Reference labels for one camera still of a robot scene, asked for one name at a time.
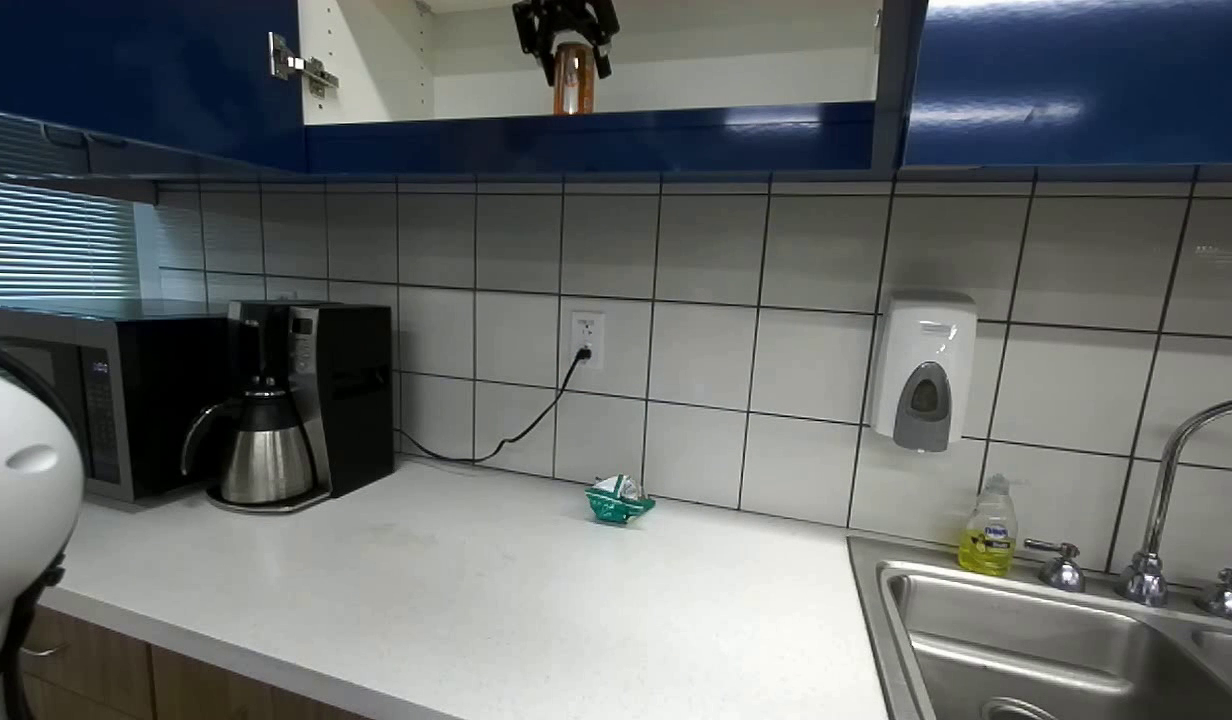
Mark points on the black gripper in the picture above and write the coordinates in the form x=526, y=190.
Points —
x=567, y=19

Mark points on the metal cabinet hinge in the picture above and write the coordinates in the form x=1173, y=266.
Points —
x=299, y=64

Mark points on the blue open cabinet door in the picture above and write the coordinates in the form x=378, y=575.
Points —
x=122, y=72

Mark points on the blue closed cabinet door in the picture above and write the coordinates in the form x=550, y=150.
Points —
x=1083, y=83

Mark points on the wooden base cabinet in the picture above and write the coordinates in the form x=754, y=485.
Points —
x=151, y=683

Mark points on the black coffee maker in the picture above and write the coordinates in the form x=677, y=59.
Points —
x=338, y=386

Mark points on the teal glass bowl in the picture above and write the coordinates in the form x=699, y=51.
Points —
x=623, y=502

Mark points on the steel coffee carafe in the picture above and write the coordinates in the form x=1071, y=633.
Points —
x=263, y=453

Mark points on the window blinds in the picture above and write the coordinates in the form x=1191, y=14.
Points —
x=49, y=242

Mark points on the black microwave oven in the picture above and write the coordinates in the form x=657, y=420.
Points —
x=89, y=400

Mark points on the yellow dish soap bottle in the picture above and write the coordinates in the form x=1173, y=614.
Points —
x=989, y=533

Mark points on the chrome sink faucet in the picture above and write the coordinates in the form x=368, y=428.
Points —
x=1170, y=495

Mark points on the stainless steel sink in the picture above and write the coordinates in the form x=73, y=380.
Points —
x=1042, y=640

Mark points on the blue wall cabinet frame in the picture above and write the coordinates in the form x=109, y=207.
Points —
x=699, y=140

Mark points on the white wall power outlet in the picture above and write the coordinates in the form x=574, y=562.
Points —
x=584, y=347

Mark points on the white wall soap dispenser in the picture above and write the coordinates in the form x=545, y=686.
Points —
x=920, y=375

